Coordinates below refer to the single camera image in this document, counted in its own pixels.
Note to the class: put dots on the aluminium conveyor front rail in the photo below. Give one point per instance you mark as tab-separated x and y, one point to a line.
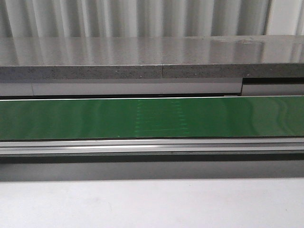
158	146

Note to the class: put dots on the white panel under countertop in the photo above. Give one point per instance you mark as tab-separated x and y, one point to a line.
183	87

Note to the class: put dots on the white corrugated curtain backdrop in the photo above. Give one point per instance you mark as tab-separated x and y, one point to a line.
150	18

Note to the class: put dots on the green conveyor belt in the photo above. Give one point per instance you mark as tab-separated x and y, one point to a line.
203	117

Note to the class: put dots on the grey stone countertop slab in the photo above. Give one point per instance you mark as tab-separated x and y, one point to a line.
95	58

